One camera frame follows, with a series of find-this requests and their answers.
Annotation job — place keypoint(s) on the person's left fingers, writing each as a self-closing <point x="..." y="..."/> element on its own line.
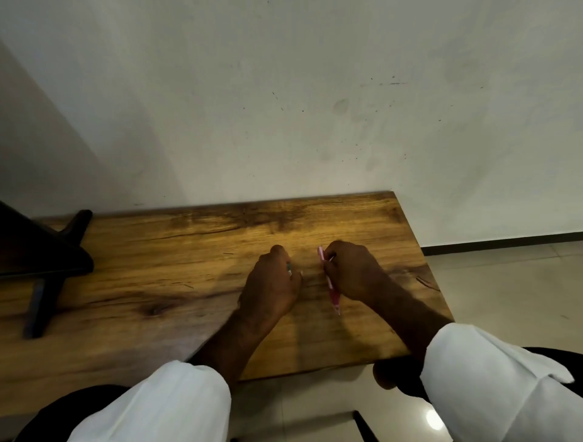
<point x="278" y="256"/>

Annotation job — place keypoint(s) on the person's left leg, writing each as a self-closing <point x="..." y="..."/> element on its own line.
<point x="68" y="405"/>

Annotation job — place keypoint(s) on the person's leg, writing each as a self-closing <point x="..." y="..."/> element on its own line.
<point x="398" y="378"/>
<point x="68" y="405"/>

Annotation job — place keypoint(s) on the person's left forearm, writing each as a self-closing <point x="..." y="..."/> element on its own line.
<point x="196" y="387"/>

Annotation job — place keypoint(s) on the pink pen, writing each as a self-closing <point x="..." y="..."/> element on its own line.
<point x="335" y="301"/>

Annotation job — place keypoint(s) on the person's right fingers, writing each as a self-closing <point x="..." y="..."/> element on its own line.
<point x="331" y="268"/>

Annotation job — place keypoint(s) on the dark baseboard strip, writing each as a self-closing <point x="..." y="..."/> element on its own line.
<point x="501" y="242"/>

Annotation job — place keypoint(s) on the person's left hand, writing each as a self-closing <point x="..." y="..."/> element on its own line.
<point x="268" y="287"/>

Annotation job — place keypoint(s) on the person's right forearm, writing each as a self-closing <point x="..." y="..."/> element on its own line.
<point x="473" y="378"/>

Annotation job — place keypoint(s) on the person's right hand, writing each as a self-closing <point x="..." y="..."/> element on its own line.
<point x="357" y="271"/>

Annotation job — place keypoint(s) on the person's right leg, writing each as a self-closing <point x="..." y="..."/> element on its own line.
<point x="398" y="378"/>

